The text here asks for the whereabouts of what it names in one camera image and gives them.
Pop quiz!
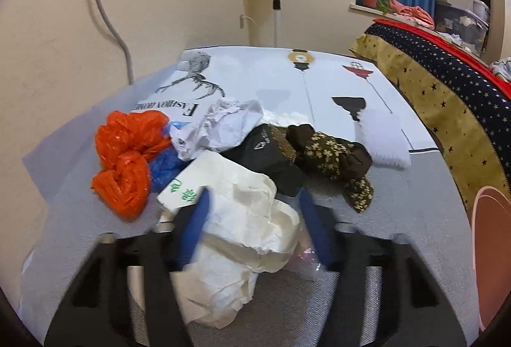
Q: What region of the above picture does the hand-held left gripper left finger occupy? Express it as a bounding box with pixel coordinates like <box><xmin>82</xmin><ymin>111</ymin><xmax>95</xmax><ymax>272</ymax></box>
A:
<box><xmin>44</xmin><ymin>187</ymin><xmax>212</xmax><ymax>347</ymax></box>

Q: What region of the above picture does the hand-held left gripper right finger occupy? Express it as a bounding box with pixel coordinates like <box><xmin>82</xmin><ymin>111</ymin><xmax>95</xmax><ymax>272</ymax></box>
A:
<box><xmin>299</xmin><ymin>187</ymin><xmax>468</xmax><ymax>347</ymax></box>

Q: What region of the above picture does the white paper bag green print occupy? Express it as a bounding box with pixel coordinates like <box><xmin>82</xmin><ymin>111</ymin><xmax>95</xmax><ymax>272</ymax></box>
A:
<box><xmin>156</xmin><ymin>151</ymin><xmax>302</xmax><ymax>329</ymax></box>

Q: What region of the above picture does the brown floral cloth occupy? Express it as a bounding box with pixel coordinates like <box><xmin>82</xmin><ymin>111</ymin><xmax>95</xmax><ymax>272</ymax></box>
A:
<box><xmin>285</xmin><ymin>124</ymin><xmax>375</xmax><ymax>214</ymax></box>

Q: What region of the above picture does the orange plastic bag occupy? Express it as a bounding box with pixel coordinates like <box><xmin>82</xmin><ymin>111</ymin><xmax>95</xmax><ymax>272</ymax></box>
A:
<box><xmin>91</xmin><ymin>110</ymin><xmax>173</xmax><ymax>219</ymax></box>

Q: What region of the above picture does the white paper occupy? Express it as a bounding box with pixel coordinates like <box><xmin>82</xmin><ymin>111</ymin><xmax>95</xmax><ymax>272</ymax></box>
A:
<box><xmin>170</xmin><ymin>99</ymin><xmax>265</xmax><ymax>162</ymax></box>

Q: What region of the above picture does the pink bin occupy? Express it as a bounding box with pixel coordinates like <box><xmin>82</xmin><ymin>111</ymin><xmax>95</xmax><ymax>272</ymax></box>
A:
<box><xmin>470</xmin><ymin>184</ymin><xmax>511</xmax><ymax>334</ymax></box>

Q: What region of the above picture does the clear plastic wrapper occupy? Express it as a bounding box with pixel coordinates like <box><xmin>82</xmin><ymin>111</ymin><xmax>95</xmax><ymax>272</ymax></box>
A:
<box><xmin>285</xmin><ymin>235</ymin><xmax>332</xmax><ymax>281</ymax></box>

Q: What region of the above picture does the blue plastic bag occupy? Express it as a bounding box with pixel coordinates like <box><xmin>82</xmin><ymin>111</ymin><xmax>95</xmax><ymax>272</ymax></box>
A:
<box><xmin>149</xmin><ymin>121</ymin><xmax>192</xmax><ymax>192</ymax></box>

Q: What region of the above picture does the black packet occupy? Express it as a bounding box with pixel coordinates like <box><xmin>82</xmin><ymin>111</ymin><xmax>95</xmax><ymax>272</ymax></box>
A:
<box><xmin>221</xmin><ymin>124</ymin><xmax>306</xmax><ymax>197</ymax></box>

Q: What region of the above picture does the white fluffy cloth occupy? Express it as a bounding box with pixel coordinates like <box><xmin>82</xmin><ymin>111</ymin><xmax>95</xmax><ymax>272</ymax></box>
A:
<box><xmin>357</xmin><ymin>108</ymin><xmax>412</xmax><ymax>171</ymax></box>

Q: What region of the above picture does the white crumpled tissue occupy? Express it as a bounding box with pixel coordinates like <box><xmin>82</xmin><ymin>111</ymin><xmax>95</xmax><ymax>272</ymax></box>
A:
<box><xmin>261</xmin><ymin>110</ymin><xmax>312</xmax><ymax>129</ymax></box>

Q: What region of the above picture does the grey printed tablecloth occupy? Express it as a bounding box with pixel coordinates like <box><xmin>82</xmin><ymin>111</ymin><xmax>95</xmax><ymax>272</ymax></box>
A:
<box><xmin>20</xmin><ymin>46</ymin><xmax>480</xmax><ymax>343</ymax></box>

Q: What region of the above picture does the red navy star blanket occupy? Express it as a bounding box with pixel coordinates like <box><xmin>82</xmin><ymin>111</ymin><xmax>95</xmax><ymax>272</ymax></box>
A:
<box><xmin>349</xmin><ymin>19</ymin><xmax>511</xmax><ymax>212</ymax></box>

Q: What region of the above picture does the white window sill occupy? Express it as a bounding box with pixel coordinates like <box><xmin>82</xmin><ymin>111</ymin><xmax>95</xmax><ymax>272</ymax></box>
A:
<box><xmin>349</xmin><ymin>3</ymin><xmax>400</xmax><ymax>18</ymax></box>

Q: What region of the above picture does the pink cloth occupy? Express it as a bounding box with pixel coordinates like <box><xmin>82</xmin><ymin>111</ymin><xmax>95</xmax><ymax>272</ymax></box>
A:
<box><xmin>389</xmin><ymin>0</ymin><xmax>436</xmax><ymax>28</ymax></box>

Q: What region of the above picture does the clear storage box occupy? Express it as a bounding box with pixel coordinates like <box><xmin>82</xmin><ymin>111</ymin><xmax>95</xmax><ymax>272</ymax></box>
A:
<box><xmin>433</xmin><ymin>2</ymin><xmax>490</xmax><ymax>54</ymax></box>

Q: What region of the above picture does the wooden bookshelf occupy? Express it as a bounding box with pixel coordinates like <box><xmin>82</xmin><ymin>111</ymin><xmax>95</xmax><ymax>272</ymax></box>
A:
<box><xmin>455</xmin><ymin>0</ymin><xmax>506</xmax><ymax>60</ymax></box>

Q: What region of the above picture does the grey wall cable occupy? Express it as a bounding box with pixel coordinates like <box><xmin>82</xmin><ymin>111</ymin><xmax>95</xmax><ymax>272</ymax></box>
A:
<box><xmin>90</xmin><ymin>0</ymin><xmax>136</xmax><ymax>86</ymax></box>

